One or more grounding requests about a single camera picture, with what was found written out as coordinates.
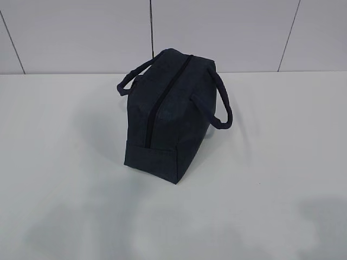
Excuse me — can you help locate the dark navy lunch bag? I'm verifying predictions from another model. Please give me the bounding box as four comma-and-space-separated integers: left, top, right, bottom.
117, 48, 233, 184

